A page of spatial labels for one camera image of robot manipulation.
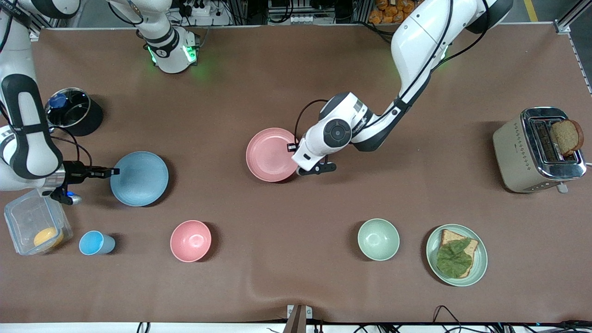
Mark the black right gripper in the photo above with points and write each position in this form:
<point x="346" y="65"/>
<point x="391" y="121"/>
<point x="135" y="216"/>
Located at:
<point x="75" y="169"/>

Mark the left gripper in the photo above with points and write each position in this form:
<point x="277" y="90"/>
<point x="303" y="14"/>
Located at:
<point x="289" y="147"/>

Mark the pink plate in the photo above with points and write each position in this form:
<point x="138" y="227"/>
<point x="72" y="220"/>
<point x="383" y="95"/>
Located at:
<point x="270" y="155"/>

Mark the blue plate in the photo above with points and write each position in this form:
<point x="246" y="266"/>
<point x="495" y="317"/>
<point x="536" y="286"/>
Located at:
<point x="138" y="178"/>

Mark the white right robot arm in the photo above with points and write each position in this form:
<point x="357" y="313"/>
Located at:
<point x="27" y="138"/>

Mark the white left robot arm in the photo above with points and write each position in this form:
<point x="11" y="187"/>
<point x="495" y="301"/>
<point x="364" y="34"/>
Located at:
<point x="416" y="41"/>

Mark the black cylindrical pot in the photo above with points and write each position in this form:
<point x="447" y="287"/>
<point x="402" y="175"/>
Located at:
<point x="92" y="118"/>

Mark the blue cup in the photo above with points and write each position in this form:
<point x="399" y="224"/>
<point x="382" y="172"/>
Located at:
<point x="95" y="243"/>

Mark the blue item in pot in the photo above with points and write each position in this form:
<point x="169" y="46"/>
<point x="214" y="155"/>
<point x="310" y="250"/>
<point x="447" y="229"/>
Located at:
<point x="58" y="101"/>

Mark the orange round food piece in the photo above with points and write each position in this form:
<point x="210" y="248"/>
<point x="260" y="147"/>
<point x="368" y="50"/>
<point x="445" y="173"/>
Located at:
<point x="48" y="237"/>

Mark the brown table mat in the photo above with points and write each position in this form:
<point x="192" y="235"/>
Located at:
<point x="323" y="231"/>

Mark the clear plastic container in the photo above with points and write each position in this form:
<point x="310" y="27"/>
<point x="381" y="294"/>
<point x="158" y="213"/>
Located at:
<point x="27" y="217"/>

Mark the pink bowl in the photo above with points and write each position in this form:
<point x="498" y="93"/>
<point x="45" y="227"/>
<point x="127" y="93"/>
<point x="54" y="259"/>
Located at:
<point x="190" y="241"/>

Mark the green bowl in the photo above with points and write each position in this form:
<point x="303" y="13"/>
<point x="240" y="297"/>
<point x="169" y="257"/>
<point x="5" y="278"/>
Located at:
<point x="378" y="239"/>

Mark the orange snack packets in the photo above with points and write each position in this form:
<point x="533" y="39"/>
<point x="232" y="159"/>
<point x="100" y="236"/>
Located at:
<point x="386" y="14"/>

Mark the white power strip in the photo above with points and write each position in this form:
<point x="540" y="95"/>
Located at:
<point x="198" y="8"/>

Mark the metal table clamp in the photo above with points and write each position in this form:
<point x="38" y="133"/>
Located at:
<point x="298" y="317"/>

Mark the brown bread slice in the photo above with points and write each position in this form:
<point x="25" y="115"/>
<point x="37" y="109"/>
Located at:
<point x="451" y="237"/>

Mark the green lettuce leaf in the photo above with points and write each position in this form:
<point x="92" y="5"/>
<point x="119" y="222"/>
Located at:
<point x="453" y="259"/>

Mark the green plate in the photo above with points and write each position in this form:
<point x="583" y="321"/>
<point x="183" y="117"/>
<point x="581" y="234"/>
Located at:
<point x="480" y="259"/>

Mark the beige chrome toaster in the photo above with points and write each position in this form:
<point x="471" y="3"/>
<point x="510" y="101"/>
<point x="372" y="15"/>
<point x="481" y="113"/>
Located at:
<point x="513" y="157"/>

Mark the brown toast slice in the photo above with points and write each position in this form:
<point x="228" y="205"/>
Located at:
<point x="566" y="136"/>

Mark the aluminium frame profile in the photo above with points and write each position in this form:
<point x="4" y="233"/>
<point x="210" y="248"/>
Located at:
<point x="571" y="18"/>

